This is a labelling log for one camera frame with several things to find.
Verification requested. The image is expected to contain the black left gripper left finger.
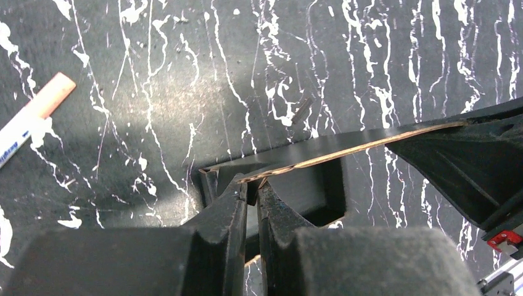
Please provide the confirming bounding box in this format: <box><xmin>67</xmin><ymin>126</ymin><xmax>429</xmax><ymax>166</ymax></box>
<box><xmin>3</xmin><ymin>176</ymin><xmax>248</xmax><ymax>295</ymax></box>

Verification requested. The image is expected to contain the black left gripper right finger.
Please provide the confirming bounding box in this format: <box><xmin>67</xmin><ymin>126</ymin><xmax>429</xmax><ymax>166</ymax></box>
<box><xmin>258</xmin><ymin>184</ymin><xmax>479</xmax><ymax>295</ymax></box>

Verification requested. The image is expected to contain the aluminium front rail frame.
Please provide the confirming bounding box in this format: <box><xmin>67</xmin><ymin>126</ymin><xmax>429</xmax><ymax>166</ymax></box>
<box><xmin>477</xmin><ymin>259</ymin><xmax>522</xmax><ymax>296</ymax></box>

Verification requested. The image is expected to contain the pink white marker pen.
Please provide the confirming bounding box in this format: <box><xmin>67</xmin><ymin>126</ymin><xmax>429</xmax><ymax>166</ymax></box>
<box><xmin>1</xmin><ymin>72</ymin><xmax>76</xmax><ymax>167</ymax></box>

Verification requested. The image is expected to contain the small grey staple strip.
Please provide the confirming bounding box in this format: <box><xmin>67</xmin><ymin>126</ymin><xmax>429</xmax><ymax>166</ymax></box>
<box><xmin>291</xmin><ymin>97</ymin><xmax>313</xmax><ymax>125</ymax></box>

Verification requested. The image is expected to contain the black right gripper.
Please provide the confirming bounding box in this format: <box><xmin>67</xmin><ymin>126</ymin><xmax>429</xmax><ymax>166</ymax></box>
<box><xmin>387</xmin><ymin>98</ymin><xmax>522</xmax><ymax>260</ymax></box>

